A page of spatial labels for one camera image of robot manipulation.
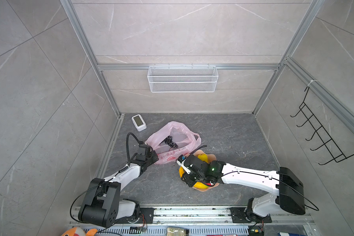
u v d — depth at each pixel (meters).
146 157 0.70
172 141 1.02
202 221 0.73
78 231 0.64
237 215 0.73
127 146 0.66
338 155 0.58
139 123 1.08
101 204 0.41
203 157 0.86
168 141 1.01
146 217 0.73
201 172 0.57
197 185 0.67
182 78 1.01
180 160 0.69
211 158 0.90
